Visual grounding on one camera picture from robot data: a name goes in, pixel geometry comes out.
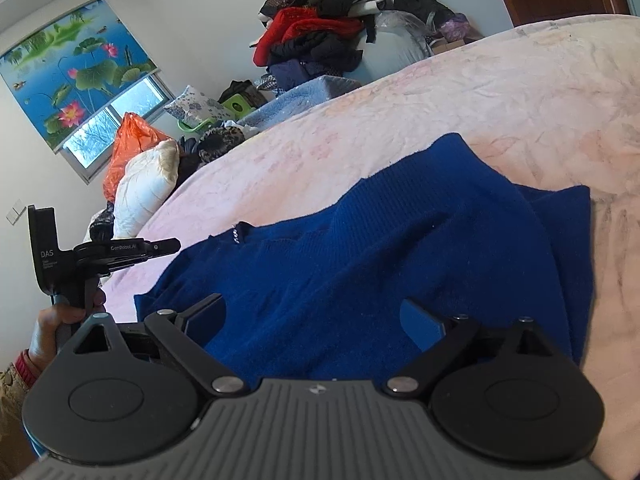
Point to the red garment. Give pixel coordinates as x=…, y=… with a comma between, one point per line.
x=293, y=22

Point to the lotus print roller blind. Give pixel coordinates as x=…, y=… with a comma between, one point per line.
x=66, y=71

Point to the green plastic basket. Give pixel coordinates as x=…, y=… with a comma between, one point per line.
x=194, y=111

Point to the left hand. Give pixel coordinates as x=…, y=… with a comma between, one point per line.
x=42, y=348

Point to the clear plastic bag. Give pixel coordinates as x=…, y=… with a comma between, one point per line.
x=401, y=40

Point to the purple cloth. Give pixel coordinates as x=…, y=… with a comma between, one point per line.
x=455, y=28

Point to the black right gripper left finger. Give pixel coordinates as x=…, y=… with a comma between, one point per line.
x=159, y=357

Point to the orange plastic bag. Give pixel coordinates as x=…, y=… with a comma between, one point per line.
x=133, y=137

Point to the leopard print fuzzy item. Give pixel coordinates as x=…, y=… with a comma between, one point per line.
x=218, y=142

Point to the cardboard box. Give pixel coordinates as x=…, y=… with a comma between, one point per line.
x=442, y=45

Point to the light blue fleece blanket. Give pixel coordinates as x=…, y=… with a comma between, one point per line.
x=298, y=100

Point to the white cream pillow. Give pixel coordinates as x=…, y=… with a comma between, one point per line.
x=149, y=179

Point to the pink floral bed sheet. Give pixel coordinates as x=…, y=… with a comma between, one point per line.
x=548, y=106

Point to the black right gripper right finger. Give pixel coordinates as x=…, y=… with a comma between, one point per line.
x=450, y=344

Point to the pile of dark clothes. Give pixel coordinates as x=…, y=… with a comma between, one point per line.
x=319, y=54

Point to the window with white frame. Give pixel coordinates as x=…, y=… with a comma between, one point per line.
x=90, y=147

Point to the white wall switch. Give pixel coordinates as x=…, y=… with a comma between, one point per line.
x=15, y=212

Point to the blue knit sweater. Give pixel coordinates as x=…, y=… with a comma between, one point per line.
x=319, y=297

